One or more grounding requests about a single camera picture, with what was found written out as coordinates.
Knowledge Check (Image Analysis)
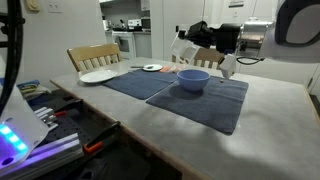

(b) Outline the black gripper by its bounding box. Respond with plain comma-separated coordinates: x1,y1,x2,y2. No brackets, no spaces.
178,20,242,55

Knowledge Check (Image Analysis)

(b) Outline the clear plastic lunchbox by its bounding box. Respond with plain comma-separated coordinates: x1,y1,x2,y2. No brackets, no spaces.
170,34,202,65

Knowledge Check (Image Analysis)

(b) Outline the blue plastic bowl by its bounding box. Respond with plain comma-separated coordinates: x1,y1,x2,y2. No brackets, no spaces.
176,68,212,93

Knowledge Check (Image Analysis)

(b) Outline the light wooden slat-back chair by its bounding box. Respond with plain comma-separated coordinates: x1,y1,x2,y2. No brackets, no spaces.
66,42,123,73
171,47,228,71

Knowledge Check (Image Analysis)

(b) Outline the clear bag of orange snacks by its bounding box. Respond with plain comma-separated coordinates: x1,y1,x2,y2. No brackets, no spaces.
159,64,186,74

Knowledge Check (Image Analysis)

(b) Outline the black and white microwave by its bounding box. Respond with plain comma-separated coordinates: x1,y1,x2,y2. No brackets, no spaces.
140,17,152,30

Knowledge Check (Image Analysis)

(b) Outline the small white plate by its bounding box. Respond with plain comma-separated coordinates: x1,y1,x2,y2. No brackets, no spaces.
142,63,164,73

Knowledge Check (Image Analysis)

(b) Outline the white kitchen base cabinet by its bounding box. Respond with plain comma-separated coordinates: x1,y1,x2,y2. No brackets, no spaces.
133,32,153,59

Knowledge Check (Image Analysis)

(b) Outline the white countertop appliance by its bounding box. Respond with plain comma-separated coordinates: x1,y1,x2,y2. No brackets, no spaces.
127,18,143,29

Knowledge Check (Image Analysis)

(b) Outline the dark blue cloth placemat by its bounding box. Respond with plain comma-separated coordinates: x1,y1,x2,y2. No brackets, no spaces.
102,69,179,101
145,74,250,137

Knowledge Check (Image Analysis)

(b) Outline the metal spoon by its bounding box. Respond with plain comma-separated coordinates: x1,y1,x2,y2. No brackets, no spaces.
129,64,154,70

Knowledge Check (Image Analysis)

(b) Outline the white kitchen stove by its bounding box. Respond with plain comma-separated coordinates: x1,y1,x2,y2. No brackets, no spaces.
111,30,136,60

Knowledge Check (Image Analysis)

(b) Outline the white room door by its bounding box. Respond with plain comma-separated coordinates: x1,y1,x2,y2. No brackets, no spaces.
238,0,320,86

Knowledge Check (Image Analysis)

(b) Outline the large white plate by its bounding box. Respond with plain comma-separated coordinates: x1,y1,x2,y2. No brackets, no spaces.
79,69,119,84

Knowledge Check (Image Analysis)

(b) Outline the grey metal block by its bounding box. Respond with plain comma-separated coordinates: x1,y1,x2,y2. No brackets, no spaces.
33,105,60,132

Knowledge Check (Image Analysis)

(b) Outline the folded light cloth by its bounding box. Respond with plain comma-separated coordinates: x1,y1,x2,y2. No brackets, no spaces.
21,84,51,101

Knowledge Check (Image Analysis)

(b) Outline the folded blue cloth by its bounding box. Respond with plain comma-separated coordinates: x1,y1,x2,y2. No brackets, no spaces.
16,79,41,88

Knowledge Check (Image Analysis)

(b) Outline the grey wall sign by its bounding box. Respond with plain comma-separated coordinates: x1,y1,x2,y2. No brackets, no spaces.
228,0,245,8

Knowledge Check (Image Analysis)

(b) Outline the white wall switch plate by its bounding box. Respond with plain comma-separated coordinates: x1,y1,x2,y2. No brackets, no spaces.
46,0,64,14

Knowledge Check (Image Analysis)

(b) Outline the black clamp with orange handle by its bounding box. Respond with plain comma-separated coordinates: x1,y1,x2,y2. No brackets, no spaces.
51,99,84,118
82,120,122,157

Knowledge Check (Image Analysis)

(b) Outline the beige wall thermostat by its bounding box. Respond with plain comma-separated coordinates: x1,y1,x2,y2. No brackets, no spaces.
25,0,41,13

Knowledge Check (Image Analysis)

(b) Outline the aluminium extrusion rail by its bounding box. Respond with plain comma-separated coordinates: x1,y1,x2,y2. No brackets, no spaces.
0,133,84,180

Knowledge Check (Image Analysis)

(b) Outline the thick black cable loop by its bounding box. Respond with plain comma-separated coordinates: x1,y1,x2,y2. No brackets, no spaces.
0,0,27,116

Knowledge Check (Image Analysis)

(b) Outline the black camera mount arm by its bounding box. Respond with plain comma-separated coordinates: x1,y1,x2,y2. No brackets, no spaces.
0,23,9,51

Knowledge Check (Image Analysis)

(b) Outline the black stereo camera bar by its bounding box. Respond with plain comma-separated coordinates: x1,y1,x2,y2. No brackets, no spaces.
0,13,27,26

